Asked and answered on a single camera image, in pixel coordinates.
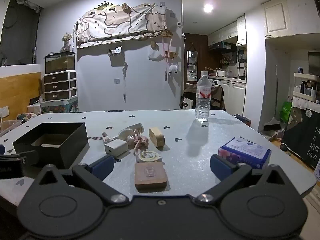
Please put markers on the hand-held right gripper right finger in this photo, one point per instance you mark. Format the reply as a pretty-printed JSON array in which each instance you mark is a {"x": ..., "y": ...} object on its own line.
[{"x": 220, "y": 167}]

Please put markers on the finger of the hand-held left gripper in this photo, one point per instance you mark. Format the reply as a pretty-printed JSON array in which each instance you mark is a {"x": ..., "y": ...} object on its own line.
[{"x": 1, "y": 150}]

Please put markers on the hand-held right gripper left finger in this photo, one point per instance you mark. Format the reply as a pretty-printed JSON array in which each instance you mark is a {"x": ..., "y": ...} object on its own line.
[{"x": 102, "y": 167}]

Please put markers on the white charger cube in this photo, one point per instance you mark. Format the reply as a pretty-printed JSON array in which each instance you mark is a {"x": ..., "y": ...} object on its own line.
[{"x": 116, "y": 147}]

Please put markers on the small pink gadget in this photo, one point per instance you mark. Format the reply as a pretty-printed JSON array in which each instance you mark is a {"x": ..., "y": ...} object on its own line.
[{"x": 106, "y": 136}]

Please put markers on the black cardboard box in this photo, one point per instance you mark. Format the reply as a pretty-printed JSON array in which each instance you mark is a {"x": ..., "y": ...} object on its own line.
[{"x": 72, "y": 146}]

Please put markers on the pink scissors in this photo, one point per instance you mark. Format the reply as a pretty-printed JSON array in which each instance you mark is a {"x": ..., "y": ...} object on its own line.
[{"x": 140, "y": 141}]

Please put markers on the round white tin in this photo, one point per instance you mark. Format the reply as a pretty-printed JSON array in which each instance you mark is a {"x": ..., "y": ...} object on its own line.
[{"x": 148, "y": 156}]

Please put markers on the brown card with clear hook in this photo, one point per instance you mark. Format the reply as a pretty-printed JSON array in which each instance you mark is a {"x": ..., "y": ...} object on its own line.
[{"x": 150, "y": 181}]

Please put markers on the clear plastic storage bin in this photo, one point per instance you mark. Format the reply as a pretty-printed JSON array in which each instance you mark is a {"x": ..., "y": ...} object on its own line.
[{"x": 10, "y": 125}]

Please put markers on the blue floral tissue pack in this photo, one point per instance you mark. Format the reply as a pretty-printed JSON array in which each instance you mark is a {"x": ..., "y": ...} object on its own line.
[{"x": 243, "y": 153}]

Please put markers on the white round plastic gadget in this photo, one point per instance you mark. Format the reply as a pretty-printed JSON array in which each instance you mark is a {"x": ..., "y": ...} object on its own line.
[{"x": 125, "y": 133}]

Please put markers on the pile of plush toys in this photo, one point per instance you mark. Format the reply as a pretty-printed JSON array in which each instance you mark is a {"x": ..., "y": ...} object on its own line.
[{"x": 27, "y": 116}]

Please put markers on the white box device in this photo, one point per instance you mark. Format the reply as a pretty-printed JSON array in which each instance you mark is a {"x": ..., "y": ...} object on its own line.
[{"x": 33, "y": 108}]

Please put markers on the light wooden block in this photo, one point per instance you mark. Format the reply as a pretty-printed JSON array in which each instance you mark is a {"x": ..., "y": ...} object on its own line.
[{"x": 156, "y": 137}]

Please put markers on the dark dustpan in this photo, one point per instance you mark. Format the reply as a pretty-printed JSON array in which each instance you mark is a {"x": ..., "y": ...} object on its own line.
[{"x": 272, "y": 125}]

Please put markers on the white kitchen base cabinet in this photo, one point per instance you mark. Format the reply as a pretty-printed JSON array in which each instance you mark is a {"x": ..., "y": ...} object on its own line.
[{"x": 233, "y": 97}]

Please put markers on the chair with brown jacket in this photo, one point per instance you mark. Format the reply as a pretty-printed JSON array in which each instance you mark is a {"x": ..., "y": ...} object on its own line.
[{"x": 217, "y": 96}]

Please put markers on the white tote bag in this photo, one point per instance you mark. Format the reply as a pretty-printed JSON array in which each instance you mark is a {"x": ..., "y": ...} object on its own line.
[{"x": 187, "y": 103}]

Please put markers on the clear water bottle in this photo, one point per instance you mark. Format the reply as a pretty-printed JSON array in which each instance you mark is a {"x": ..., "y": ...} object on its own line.
[{"x": 203, "y": 97}]

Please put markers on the patterned cabinet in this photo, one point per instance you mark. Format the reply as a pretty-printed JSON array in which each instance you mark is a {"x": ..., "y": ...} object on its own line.
[{"x": 60, "y": 106}]

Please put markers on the green bag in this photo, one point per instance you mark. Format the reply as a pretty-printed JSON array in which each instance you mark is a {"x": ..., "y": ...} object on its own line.
[{"x": 285, "y": 112}]

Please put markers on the white drawer unit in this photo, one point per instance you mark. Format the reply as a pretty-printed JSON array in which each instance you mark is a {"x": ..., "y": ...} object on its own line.
[{"x": 60, "y": 85}]

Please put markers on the black chalkboard sign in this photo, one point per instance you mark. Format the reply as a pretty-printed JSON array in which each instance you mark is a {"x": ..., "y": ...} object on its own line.
[{"x": 302, "y": 135}]

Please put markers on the white rice cooker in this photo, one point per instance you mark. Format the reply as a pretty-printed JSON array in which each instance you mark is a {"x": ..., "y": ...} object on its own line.
[{"x": 220, "y": 74}]

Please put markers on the glass fish tank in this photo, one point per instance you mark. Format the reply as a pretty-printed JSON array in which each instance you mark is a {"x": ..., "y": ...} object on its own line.
[{"x": 60, "y": 62}]

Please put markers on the white sheep plush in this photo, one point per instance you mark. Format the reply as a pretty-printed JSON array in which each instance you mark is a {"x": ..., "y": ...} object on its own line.
[{"x": 173, "y": 68}]

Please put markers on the white shelf rack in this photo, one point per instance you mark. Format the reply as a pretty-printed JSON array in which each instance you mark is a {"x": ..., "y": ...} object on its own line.
[{"x": 306, "y": 87}]

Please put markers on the dark window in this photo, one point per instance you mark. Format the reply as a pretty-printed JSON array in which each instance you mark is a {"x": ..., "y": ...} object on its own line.
[{"x": 20, "y": 32}]

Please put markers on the white plastic bag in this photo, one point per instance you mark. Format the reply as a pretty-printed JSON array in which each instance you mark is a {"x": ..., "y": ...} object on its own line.
[{"x": 155, "y": 54}]

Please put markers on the dried flower vase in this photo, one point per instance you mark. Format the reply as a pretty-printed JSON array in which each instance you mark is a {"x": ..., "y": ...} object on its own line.
[{"x": 66, "y": 42}]

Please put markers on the pink hanging ribbon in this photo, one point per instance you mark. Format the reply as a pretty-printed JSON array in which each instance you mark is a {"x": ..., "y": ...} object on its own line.
[{"x": 165, "y": 52}]

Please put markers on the white kitchen upper cabinets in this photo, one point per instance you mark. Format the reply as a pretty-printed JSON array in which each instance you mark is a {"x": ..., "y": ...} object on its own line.
[{"x": 227, "y": 31}]

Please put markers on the dark screen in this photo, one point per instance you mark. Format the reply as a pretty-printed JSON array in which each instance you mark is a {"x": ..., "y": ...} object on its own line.
[{"x": 314, "y": 62}]

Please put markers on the round ceiling light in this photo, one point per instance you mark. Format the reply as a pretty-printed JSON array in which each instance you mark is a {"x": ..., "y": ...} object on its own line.
[{"x": 208, "y": 8}]

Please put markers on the gold crown decoration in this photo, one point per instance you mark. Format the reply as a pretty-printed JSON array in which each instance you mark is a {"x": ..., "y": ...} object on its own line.
[{"x": 106, "y": 5}]

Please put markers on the white wall socket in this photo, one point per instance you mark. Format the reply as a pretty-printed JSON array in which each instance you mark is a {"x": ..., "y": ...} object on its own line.
[{"x": 4, "y": 112}]

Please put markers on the clear adhesive wall hook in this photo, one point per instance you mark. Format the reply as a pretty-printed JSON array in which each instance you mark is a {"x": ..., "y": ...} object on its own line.
[{"x": 117, "y": 81}]

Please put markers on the hanging wall charm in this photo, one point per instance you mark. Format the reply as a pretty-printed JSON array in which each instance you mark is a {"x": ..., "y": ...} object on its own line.
[{"x": 125, "y": 70}]

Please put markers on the hanging wall mirror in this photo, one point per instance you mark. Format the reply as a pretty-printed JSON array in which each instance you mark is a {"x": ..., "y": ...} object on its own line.
[{"x": 192, "y": 65}]

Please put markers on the wall photo clip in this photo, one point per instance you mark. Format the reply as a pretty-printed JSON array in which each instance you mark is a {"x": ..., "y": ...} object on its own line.
[{"x": 115, "y": 50}]

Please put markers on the printed cloth on wall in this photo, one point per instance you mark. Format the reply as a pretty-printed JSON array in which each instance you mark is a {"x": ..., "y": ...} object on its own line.
[{"x": 120, "y": 22}]

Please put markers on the white wall cabinet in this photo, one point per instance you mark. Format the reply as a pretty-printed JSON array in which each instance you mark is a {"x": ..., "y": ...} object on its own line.
[{"x": 276, "y": 17}]

